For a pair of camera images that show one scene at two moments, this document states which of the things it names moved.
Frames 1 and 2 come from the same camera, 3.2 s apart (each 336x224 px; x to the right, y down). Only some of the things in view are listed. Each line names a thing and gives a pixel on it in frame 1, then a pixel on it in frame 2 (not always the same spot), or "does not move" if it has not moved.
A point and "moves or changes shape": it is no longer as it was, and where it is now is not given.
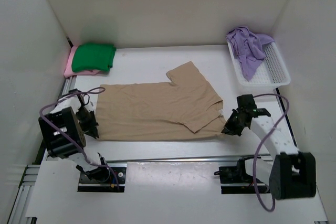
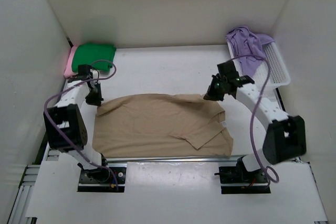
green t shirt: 93,56 does not move
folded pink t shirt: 69,71 does not move
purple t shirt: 248,48 does not move
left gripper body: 87,120 -> 95,95
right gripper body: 233,125 -> 216,91
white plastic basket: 271,71 does not move
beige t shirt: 188,108 moves or changes shape
